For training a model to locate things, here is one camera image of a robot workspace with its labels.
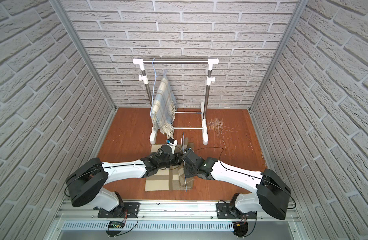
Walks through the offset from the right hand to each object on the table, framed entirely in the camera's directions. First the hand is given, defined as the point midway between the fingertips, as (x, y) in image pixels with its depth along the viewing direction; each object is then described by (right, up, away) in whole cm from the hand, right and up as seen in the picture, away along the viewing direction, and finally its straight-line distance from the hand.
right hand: (184, 172), depth 80 cm
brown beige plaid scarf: (-21, +11, +17) cm, 29 cm away
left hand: (+1, +10, +4) cm, 11 cm away
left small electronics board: (-35, -24, -8) cm, 43 cm away
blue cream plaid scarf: (-14, +35, +12) cm, 40 cm away
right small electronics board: (+27, -24, -10) cm, 38 cm away
